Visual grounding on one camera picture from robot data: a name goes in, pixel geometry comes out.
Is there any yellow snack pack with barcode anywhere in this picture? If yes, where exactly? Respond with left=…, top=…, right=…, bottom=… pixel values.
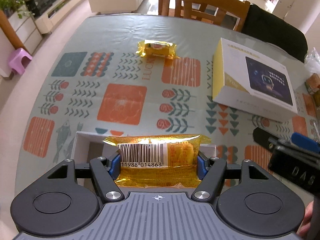
left=104, top=134, right=212, bottom=188

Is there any white tablet product box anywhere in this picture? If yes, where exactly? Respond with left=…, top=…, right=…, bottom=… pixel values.
left=212, top=38, right=298, bottom=122

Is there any person's right hand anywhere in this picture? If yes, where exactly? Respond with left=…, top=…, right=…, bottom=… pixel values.
left=297, top=201, right=314, bottom=239

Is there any white open storage box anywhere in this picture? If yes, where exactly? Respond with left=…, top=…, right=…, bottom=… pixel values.
left=63, top=131, right=216, bottom=164

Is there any small brown snack box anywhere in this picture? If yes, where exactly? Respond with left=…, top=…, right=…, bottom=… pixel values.
left=305, top=73, right=320, bottom=95

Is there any clear plastic bag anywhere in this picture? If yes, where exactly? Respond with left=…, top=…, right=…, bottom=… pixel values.
left=304, top=47, right=320, bottom=77

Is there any patterned tablecloth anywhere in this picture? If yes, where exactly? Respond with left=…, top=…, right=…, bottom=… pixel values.
left=15, top=15, right=319, bottom=193

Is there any purple plastic stool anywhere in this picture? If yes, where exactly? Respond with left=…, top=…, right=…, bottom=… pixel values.
left=8, top=48, right=33, bottom=75

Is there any white tv cabinet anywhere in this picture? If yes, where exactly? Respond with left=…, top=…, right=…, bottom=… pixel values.
left=35, top=0, right=82, bottom=34

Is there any wooden dining chair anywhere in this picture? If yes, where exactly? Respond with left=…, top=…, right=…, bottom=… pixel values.
left=159, top=0, right=250, bottom=32

